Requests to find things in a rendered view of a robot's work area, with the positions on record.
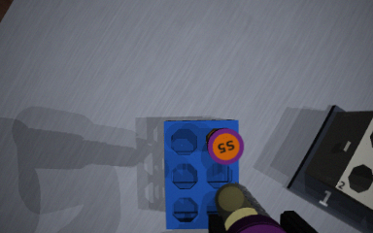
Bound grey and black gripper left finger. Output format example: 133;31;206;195
209;214;227;233

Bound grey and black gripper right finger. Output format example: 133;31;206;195
280;211;318;233

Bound blue tube rack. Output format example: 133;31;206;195
164;119;239;229

